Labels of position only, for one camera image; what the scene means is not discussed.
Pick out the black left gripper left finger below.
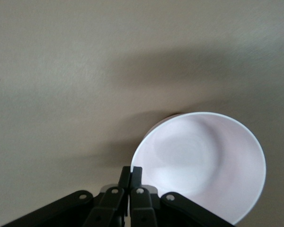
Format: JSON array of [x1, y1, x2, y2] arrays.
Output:
[[0, 166, 131, 227]]

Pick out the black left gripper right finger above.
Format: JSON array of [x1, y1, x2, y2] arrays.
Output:
[[129, 166, 238, 227]]

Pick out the pink bowl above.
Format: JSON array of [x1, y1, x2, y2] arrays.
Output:
[[130, 112, 267, 225]]

